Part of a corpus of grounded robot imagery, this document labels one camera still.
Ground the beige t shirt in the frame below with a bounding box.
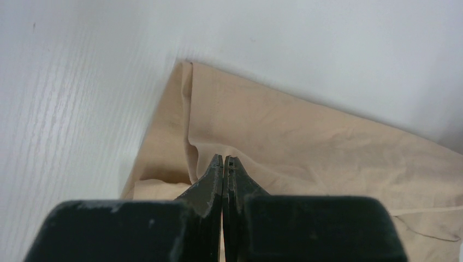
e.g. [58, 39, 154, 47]
[121, 62, 462, 261]

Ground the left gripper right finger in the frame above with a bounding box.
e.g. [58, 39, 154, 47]
[222, 156, 408, 261]

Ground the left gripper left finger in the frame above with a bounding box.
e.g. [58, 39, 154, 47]
[25, 155, 223, 261]

